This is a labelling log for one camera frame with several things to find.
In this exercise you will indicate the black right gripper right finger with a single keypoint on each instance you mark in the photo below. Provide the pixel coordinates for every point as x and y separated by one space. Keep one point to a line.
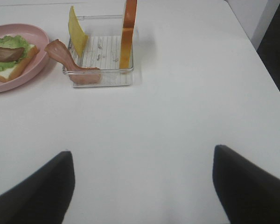
247 193

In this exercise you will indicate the brown bacon strip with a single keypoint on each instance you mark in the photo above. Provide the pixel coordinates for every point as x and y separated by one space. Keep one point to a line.
9 54

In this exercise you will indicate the pink bacon strip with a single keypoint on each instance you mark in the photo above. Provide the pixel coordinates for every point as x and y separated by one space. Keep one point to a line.
59 52

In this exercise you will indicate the yellow cheese slice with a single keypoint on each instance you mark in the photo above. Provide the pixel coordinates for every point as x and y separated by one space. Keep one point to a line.
77 35

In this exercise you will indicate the bread slice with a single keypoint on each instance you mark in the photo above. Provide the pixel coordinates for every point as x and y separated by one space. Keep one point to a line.
129 17
14 72

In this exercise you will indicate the pink round plate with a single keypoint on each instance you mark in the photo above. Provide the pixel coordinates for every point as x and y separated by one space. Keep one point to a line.
33 35

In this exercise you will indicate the right clear plastic tray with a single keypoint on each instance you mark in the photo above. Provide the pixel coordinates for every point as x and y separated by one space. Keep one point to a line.
101 51

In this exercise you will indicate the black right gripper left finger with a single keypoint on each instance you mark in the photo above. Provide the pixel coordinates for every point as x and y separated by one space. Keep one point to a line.
43 197

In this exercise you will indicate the green lettuce leaf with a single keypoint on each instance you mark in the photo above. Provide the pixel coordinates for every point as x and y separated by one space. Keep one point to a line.
14 42

